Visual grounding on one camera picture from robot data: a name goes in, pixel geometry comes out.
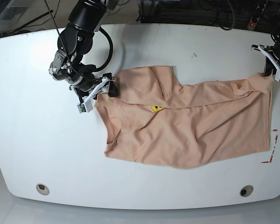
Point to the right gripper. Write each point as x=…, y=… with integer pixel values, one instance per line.
x=78, y=75

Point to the peach T-shirt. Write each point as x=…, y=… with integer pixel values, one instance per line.
x=158, y=121

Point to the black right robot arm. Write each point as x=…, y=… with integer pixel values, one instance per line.
x=76, y=40

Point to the white power strip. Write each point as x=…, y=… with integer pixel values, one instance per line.
x=257, y=12

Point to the red tape rectangle marker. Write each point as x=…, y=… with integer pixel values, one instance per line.
x=273, y=145

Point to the left table grommet hole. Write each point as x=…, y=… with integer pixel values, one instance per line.
x=42, y=189

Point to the table grommet hole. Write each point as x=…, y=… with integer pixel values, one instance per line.
x=42, y=189
x=246, y=191

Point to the right table grommet hole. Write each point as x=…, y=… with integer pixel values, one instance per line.
x=246, y=191

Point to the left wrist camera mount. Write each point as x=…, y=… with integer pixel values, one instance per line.
x=268, y=52

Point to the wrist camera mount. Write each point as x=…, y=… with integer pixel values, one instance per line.
x=93, y=93
x=268, y=52

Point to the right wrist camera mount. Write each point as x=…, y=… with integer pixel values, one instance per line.
x=93, y=93

